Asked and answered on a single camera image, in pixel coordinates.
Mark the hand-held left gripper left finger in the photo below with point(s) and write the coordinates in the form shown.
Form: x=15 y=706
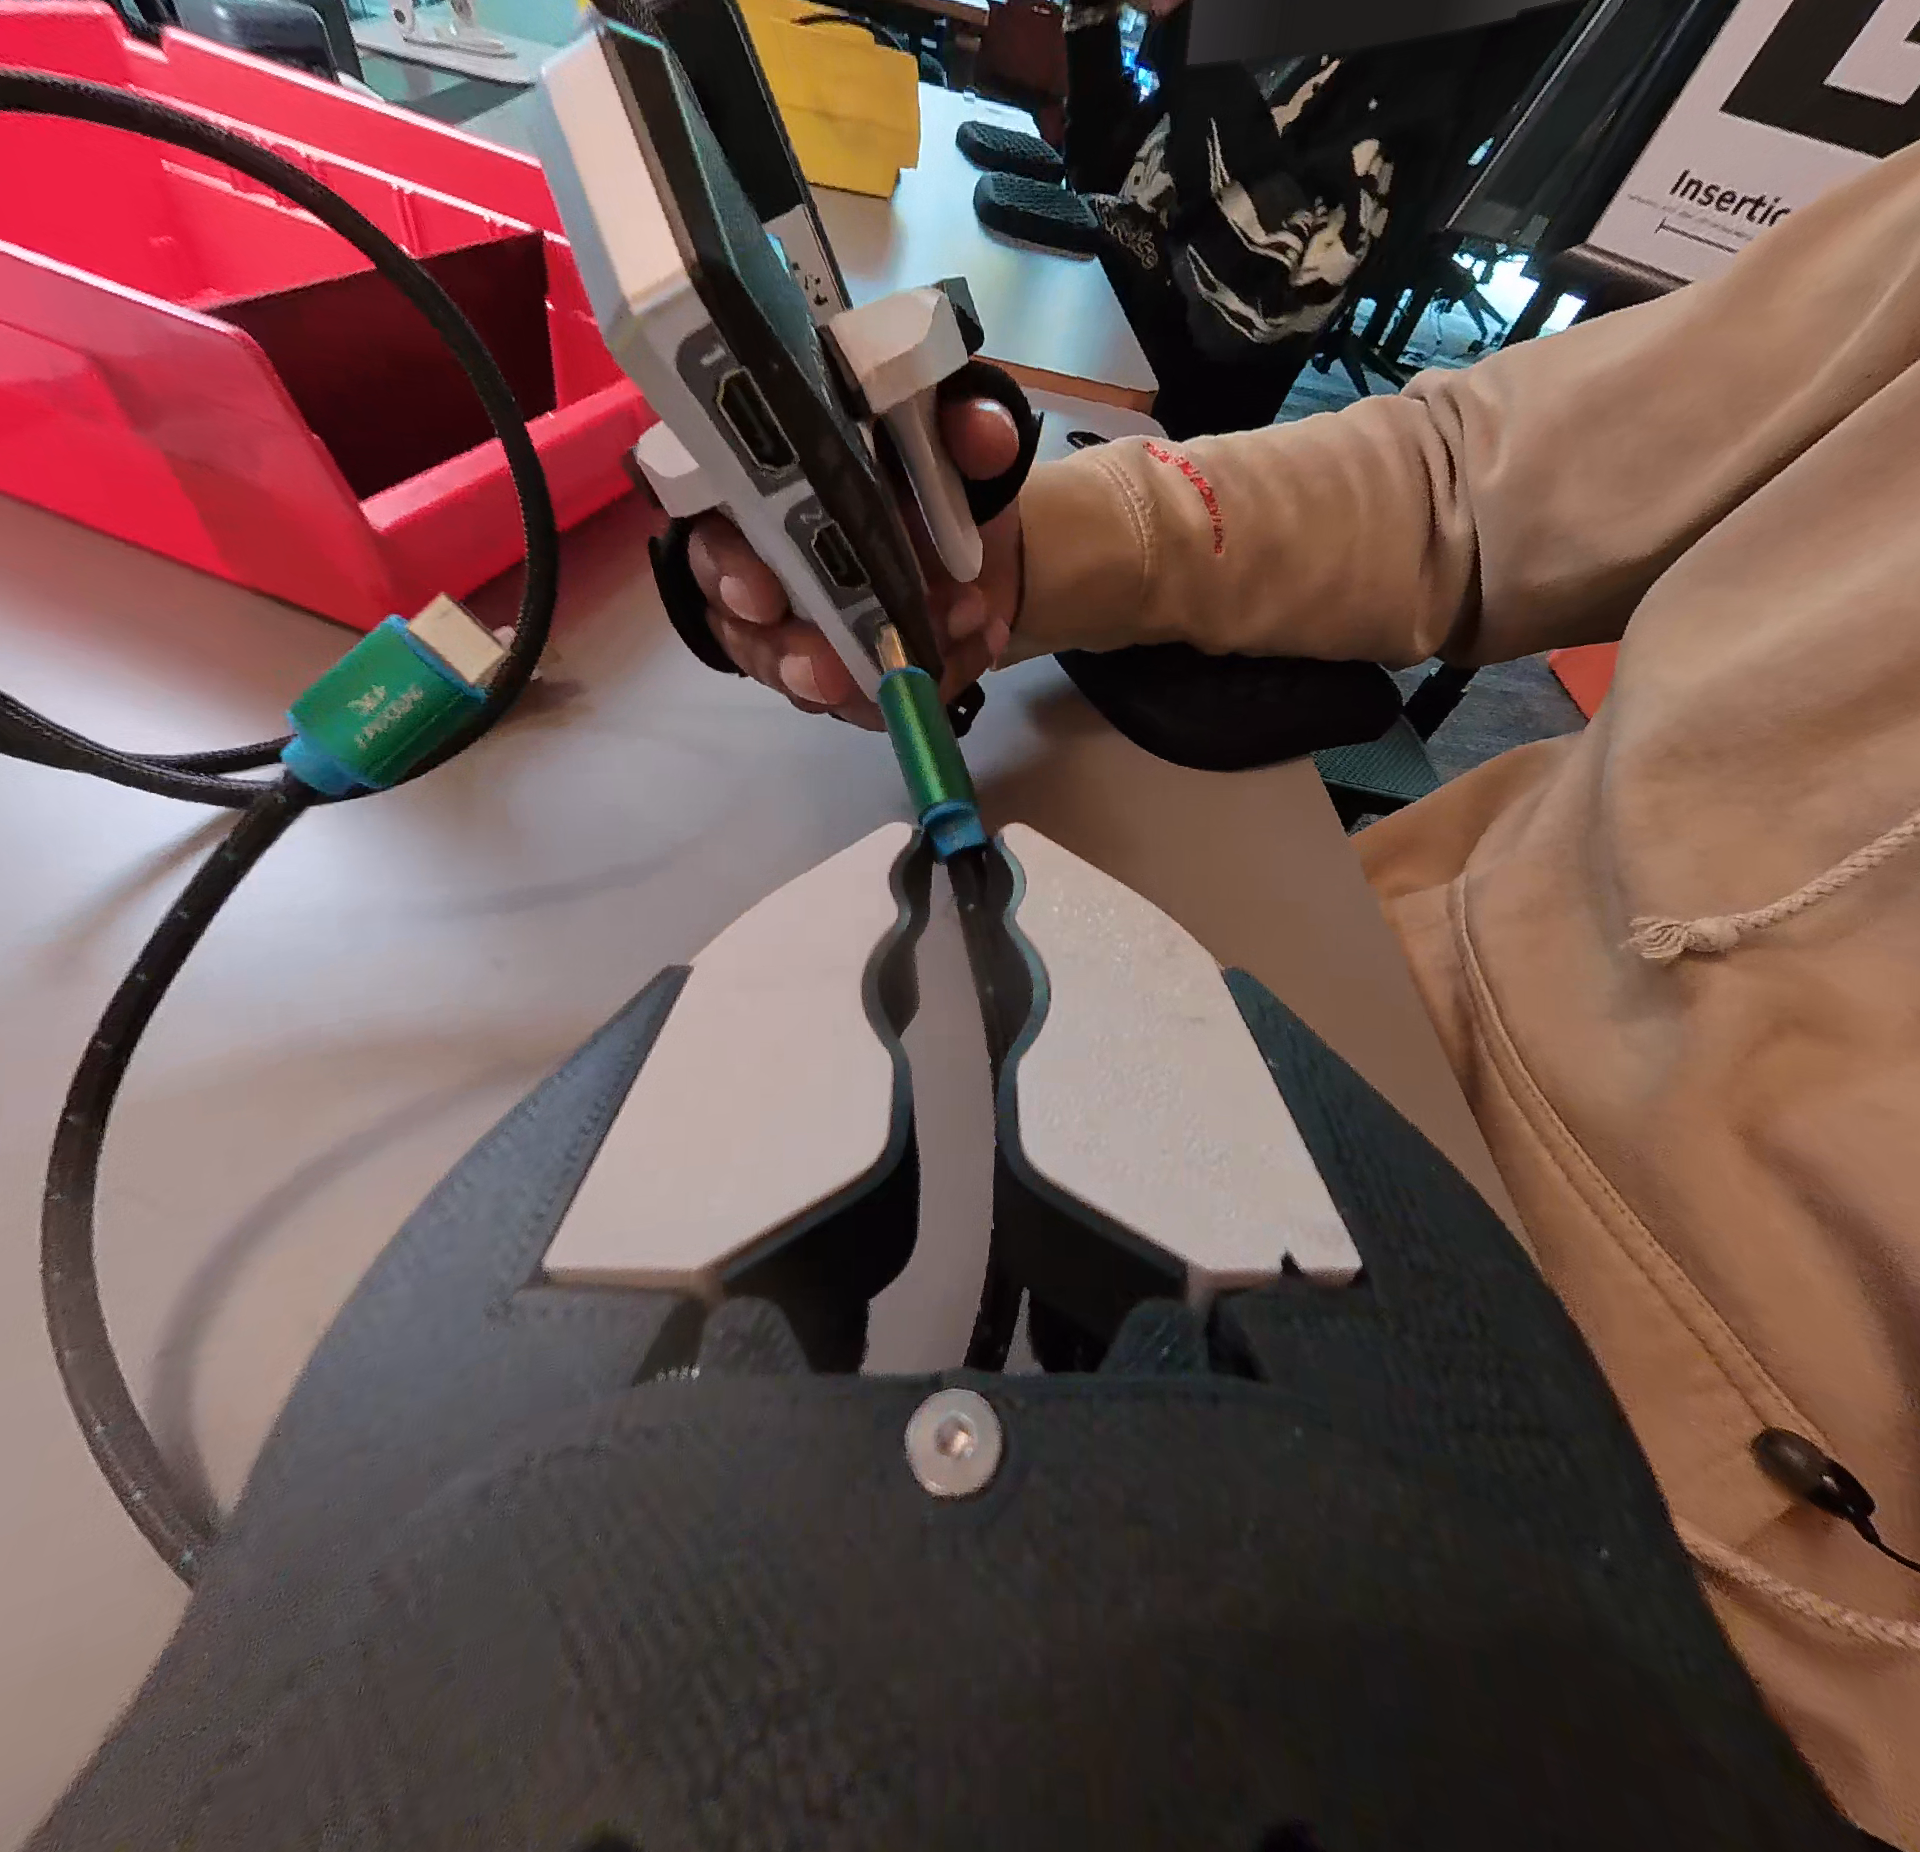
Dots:
x=721 y=1102

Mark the person's right hand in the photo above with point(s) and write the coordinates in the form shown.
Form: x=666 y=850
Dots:
x=778 y=643

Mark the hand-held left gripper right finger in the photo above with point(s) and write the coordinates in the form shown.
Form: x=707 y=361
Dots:
x=1170 y=1115

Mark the yellow plastic bin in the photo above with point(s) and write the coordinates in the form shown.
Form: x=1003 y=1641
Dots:
x=840 y=97

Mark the black bin divider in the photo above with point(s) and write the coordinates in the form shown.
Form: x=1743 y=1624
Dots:
x=393 y=362

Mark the person's right forearm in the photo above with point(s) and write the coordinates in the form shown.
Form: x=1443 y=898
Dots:
x=1277 y=535

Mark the red plastic bin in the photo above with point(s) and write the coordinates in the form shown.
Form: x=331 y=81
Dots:
x=91 y=422

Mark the white sign with black marker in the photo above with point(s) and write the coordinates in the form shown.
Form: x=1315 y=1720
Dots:
x=1695 y=143

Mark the person's beige hoodie torso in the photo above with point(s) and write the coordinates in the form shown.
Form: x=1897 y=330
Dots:
x=1727 y=1059

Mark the grey multiport hub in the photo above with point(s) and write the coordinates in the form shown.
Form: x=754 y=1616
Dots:
x=748 y=422

